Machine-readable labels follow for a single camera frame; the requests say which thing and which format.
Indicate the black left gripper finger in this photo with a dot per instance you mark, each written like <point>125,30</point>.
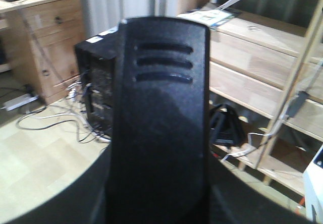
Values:
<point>159,149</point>

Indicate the black bag on shelf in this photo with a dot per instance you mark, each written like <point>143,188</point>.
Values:
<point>225,127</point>

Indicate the black computer tower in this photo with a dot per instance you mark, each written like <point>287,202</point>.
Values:
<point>96,58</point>

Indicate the white power strip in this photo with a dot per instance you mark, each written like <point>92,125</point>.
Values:
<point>19,101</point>

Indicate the wooden shelf unit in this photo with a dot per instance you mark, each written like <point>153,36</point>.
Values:
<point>268,70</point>

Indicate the white box right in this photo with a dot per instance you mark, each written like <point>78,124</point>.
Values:
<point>312,178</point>

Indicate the green white booklet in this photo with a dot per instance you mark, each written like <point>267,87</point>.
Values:
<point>211,18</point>

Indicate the wooden drawer cabinet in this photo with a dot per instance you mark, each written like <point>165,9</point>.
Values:
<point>39,42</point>

